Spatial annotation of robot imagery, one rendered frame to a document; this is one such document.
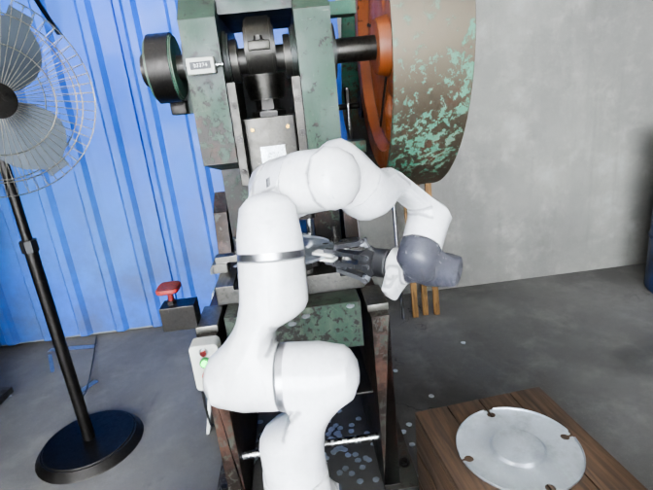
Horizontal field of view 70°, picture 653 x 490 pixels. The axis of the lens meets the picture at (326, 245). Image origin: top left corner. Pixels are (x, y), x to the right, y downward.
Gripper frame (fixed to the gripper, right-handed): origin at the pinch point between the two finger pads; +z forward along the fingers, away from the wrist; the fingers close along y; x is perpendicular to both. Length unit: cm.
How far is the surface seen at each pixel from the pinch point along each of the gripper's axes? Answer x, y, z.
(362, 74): -54, 48, 13
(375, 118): -48, 33, 6
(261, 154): -1.6, 28.6, 19.2
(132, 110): -54, 44, 149
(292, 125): -7.6, 35.4, 11.8
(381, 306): -4.0, -15.1, -14.6
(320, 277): -3.8, -8.9, 5.3
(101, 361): -7, -79, 156
